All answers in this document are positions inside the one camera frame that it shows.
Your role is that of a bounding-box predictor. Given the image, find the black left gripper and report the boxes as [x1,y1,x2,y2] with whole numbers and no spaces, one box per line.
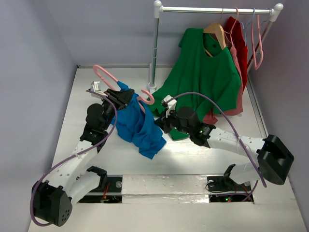
[101,89,134,131]

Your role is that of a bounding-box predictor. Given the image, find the blue t-shirt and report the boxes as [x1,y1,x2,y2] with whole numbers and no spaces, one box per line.
[112,93,166,159]

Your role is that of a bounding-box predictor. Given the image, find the pink plastic hanger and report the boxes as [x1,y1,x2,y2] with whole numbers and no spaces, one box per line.
[92,64,155,114]

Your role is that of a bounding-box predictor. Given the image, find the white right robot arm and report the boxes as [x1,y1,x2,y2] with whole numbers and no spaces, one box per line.
[154,107,294,189]

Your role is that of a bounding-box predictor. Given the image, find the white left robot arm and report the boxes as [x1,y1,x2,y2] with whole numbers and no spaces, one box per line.
[30,89,135,227]

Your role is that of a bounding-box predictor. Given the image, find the pink t-shirt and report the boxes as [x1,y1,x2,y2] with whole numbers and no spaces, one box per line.
[199,46,243,116]

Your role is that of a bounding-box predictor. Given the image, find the green t-shirt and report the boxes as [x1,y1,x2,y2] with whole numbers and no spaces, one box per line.
[148,28,242,141]

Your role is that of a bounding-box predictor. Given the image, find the pink hanger on rack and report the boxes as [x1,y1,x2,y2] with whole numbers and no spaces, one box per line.
[251,15,264,70]

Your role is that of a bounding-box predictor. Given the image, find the wooden hanger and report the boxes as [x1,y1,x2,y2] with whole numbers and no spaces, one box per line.
[203,23,226,50]

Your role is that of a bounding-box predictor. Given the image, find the red t-shirt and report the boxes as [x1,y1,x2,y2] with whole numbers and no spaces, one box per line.
[224,16,248,90]

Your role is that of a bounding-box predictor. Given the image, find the white clothes rack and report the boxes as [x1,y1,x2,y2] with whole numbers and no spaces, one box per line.
[147,0,285,93]

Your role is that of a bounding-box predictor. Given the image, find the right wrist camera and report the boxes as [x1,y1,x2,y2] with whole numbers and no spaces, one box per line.
[161,95,177,118]

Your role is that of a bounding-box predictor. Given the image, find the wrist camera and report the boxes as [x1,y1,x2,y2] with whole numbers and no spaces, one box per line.
[87,81,107,98]
[161,95,177,118]

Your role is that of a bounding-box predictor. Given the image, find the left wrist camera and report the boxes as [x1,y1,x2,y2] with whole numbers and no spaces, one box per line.
[87,81,107,98]

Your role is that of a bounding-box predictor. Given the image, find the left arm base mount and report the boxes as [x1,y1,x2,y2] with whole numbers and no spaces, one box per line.
[78,166,123,203]

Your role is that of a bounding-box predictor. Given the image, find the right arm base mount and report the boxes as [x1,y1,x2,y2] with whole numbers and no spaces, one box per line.
[205,164,254,203]

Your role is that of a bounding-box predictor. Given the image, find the blue wire hanger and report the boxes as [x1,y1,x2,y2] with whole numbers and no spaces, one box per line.
[242,7,255,46]

